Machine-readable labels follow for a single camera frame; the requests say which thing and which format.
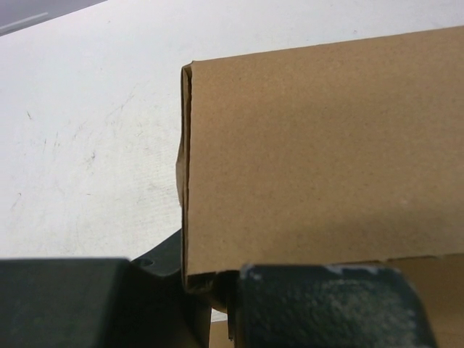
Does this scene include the brown cardboard box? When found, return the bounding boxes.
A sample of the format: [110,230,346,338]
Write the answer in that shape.
[176,26,463,347]

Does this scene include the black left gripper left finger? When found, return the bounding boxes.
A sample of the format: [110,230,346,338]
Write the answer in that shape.
[1,233,211,347]

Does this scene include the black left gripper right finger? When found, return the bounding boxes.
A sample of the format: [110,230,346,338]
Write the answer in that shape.
[231,265,437,347]

